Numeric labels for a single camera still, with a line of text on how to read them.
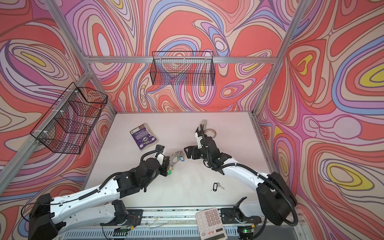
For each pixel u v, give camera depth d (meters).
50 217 0.40
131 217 0.72
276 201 0.42
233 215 0.68
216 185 0.84
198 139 0.75
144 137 1.02
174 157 0.76
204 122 1.11
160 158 0.64
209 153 0.63
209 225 0.70
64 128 0.72
